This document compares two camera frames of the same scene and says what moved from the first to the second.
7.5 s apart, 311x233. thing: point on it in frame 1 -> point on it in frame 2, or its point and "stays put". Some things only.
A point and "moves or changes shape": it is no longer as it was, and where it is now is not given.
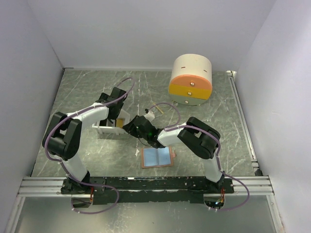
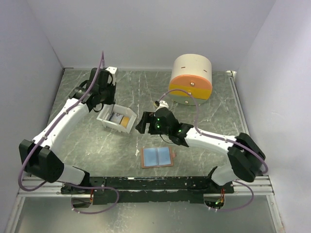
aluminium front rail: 259,186 stays put
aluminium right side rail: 233,78 stays put
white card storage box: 111,128 moves or changes shape
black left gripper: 104,96 -> 112,86
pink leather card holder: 153,157 stays put
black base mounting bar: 186,189 stays put
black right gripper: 131,128 -> 147,117
